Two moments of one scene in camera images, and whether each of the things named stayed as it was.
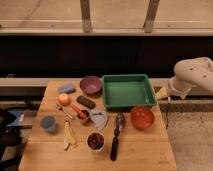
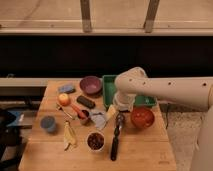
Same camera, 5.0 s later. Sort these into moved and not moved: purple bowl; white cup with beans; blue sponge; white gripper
Moved: white gripper
Not moved: purple bowl; white cup with beans; blue sponge
